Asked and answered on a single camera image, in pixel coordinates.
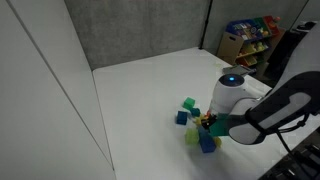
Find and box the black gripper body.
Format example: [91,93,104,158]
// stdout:
[201,113,218,132]

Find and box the small yellow toy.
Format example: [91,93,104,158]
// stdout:
[194,115,205,127]

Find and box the teal toy figure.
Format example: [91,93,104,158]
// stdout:
[189,107,202,118]

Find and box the wooden toy shelf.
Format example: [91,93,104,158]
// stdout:
[216,14,288,71]

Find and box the blue rectangular block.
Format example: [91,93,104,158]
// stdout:
[197,127,217,154]

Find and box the light green block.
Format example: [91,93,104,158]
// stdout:
[184,128,200,146]

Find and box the green cube block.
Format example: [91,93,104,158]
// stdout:
[182,96,197,111]

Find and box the dark blue cube block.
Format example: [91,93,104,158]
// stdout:
[175,110,189,126]

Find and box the black tripod pole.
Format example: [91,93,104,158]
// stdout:
[198,0,214,51]

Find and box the blue storage bin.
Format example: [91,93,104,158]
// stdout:
[225,18,264,43]

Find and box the green storage bin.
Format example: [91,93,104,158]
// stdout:
[251,17,272,34]

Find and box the red storage bin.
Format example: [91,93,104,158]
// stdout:
[263,15,282,36]

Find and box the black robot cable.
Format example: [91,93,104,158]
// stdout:
[273,112,316,168]

